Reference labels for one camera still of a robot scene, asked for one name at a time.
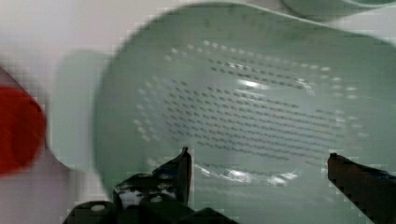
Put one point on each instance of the green plastic strainer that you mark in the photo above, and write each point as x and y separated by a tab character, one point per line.
261	100

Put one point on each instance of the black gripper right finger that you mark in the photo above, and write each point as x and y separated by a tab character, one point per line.
372	190

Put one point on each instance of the green round plate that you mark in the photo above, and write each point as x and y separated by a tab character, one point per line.
328	9

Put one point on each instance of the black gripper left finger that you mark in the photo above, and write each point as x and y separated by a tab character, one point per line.
172	179

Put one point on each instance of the red ketchup bottle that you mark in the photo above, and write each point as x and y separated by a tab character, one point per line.
22	126

